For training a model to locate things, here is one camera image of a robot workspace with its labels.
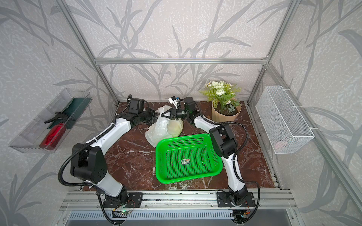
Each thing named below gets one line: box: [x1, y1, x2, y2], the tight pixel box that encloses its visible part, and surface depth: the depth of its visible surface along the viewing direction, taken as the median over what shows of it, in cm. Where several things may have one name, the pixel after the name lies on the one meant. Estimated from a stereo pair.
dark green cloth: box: [47, 97, 93, 130], surface depth 69 cm
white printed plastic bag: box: [145, 104, 184, 148], surface depth 85 cm
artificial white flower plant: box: [198, 80, 242, 113], surface depth 89 cm
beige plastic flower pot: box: [211, 98, 242, 123], surface depth 97 cm
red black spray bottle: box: [39, 112, 70, 151], surface depth 61 cm
